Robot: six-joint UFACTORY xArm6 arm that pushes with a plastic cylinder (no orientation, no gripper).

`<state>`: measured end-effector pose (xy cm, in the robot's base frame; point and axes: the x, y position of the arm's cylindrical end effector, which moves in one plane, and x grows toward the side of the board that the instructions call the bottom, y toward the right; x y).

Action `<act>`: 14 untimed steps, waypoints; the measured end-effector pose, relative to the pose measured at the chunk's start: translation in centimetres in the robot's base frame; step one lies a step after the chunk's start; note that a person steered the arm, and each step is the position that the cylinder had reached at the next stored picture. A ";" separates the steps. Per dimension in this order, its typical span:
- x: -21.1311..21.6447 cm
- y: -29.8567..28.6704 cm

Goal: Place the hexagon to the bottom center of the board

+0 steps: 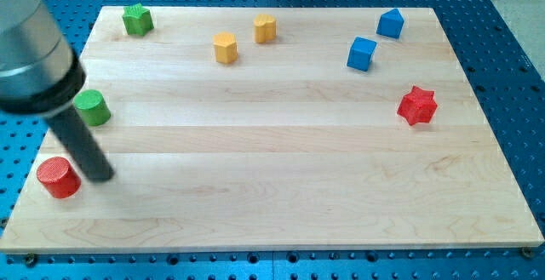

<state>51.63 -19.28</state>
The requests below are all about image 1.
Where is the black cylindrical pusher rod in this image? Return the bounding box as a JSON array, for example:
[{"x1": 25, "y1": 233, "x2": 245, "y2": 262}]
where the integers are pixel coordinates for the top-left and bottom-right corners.
[{"x1": 45, "y1": 106, "x2": 114, "y2": 183}]

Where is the blue perforated table plate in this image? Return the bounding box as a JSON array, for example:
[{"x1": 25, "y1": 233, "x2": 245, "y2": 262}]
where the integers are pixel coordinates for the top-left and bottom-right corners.
[{"x1": 1, "y1": 0, "x2": 544, "y2": 279}]

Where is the green star block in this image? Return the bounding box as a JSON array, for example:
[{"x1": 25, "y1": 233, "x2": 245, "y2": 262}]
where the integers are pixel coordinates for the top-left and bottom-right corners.
[{"x1": 122, "y1": 3, "x2": 154, "y2": 37}]

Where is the blue cube block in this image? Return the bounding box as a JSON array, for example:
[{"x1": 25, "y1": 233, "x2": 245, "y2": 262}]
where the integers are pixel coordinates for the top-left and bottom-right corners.
[{"x1": 347, "y1": 37, "x2": 377, "y2": 71}]

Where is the yellow hexagon block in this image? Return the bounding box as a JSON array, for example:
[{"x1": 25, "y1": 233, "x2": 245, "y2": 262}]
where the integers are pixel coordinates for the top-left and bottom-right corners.
[{"x1": 213, "y1": 31, "x2": 238, "y2": 64}]

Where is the blue triangle block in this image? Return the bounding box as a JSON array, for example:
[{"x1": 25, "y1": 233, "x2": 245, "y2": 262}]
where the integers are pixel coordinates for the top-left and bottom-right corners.
[{"x1": 376, "y1": 9, "x2": 404, "y2": 39}]

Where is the yellow heart block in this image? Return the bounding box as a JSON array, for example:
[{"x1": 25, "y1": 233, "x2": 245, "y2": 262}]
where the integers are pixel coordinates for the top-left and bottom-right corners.
[{"x1": 253, "y1": 14, "x2": 277, "y2": 43}]

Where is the green cylinder block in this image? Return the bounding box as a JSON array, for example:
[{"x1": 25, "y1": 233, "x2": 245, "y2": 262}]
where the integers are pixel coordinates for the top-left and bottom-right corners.
[{"x1": 73, "y1": 89, "x2": 112, "y2": 126}]

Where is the light wooden board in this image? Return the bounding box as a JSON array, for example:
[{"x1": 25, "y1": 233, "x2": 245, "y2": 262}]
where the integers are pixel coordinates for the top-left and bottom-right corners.
[{"x1": 1, "y1": 6, "x2": 543, "y2": 253}]

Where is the red star block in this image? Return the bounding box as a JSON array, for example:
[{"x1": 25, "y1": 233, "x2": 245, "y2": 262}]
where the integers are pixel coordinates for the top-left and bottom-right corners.
[{"x1": 397, "y1": 86, "x2": 438, "y2": 126}]

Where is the red cylinder block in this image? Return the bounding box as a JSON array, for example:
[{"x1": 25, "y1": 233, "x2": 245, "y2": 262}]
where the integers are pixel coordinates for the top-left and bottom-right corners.
[{"x1": 37, "y1": 157, "x2": 81, "y2": 199}]

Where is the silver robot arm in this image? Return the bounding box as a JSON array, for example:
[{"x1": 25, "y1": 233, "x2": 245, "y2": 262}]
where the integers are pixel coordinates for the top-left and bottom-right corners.
[{"x1": 1, "y1": 0, "x2": 86, "y2": 115}]

